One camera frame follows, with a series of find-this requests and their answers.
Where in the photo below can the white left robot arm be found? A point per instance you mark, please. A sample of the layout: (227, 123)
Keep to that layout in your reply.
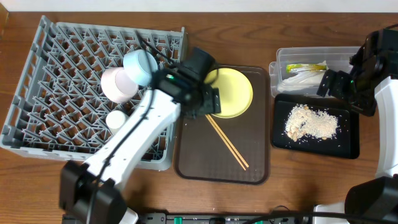
(91, 191)

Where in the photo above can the brown plastic tray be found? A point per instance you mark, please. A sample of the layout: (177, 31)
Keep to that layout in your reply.
(201, 154)

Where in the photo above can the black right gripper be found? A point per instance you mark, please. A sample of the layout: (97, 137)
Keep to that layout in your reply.
(339, 78)

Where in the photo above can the white cup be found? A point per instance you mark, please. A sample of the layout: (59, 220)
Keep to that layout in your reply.
(115, 120)

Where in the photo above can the yellow plate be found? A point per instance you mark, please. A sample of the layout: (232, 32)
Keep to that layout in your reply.
(235, 91)

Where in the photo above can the white crumpled napkin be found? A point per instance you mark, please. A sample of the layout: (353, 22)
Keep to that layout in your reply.
(302, 80)

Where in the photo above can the clear plastic bin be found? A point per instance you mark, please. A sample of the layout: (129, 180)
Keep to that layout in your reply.
(335, 58)

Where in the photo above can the wooden chopstick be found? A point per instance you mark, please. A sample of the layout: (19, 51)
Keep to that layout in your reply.
(225, 143)
(230, 141)

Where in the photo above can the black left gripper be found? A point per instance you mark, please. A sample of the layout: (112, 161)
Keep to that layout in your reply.
(210, 101)

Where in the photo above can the leftover rice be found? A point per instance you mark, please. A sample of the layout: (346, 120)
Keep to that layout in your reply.
(305, 121)

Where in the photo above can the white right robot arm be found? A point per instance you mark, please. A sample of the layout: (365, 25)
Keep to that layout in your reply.
(377, 198)

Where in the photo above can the black waste tray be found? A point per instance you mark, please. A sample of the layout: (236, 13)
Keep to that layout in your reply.
(344, 143)

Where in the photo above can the pink bowl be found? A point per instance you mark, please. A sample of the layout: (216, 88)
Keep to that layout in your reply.
(117, 86)

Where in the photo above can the light blue bowl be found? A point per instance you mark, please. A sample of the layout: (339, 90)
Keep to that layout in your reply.
(139, 66)

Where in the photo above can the green yellow snack wrapper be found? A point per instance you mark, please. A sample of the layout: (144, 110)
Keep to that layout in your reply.
(302, 67)

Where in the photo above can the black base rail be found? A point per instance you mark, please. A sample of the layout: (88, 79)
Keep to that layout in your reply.
(162, 218)

